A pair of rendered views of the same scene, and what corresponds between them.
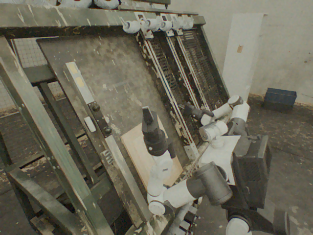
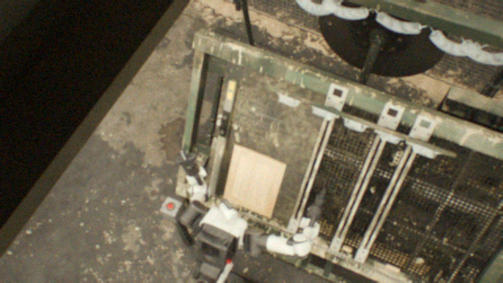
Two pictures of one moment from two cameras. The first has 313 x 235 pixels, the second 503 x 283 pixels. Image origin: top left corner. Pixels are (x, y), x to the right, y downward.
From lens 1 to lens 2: 2.75 m
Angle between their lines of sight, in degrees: 63
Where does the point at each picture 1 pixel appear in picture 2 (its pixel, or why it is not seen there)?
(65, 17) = (242, 59)
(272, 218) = (203, 272)
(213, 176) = (189, 211)
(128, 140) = (237, 152)
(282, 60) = not seen: outside the picture
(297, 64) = not seen: outside the picture
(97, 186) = (203, 147)
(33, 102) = (194, 88)
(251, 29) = not seen: outside the picture
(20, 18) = (211, 49)
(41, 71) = (222, 70)
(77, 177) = (188, 134)
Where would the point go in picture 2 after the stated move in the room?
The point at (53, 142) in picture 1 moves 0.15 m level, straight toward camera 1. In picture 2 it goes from (189, 111) to (172, 124)
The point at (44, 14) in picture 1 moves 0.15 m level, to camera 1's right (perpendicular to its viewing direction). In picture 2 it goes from (227, 52) to (231, 73)
